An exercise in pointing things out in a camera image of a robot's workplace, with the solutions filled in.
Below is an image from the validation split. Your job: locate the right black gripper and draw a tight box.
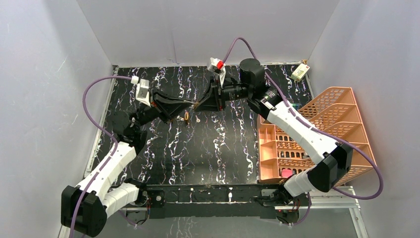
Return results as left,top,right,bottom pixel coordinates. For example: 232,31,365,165
193,75,252,113

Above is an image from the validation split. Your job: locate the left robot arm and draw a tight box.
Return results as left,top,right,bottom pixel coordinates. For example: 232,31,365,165
61,89,194,238

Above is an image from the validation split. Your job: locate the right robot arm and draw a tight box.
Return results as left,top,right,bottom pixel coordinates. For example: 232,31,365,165
194,58,353,205

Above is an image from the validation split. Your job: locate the orange desk organizer tray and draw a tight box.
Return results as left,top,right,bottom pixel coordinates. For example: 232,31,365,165
257,116,314,183

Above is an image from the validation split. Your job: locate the white box in corner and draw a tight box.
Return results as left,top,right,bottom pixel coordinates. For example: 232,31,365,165
290,63,310,82

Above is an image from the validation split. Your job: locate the pink eraser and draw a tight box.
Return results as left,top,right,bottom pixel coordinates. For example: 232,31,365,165
280,169,294,178

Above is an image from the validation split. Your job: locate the orange mesh file rack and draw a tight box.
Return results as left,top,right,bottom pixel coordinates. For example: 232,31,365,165
295,86,378,188

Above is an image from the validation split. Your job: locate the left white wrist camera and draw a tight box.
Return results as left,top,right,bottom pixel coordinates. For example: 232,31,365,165
135,79,151,107

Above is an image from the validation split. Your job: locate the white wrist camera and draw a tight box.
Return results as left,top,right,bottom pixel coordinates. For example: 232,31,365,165
135,79,151,107
207,58,226,87

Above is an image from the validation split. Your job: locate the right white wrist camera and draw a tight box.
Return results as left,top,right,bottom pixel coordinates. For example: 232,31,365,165
207,58,226,87

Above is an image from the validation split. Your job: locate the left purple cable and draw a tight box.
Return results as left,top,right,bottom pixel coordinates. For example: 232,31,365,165
68,75,140,238

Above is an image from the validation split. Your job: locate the purple cable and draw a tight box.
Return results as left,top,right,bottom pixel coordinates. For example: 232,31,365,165
68,75,140,238
221,37,384,227

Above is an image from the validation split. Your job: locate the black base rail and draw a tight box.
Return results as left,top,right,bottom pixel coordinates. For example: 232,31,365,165
146,183,309,221

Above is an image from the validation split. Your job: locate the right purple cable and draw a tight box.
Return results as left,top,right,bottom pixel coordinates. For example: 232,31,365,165
221,37,384,227

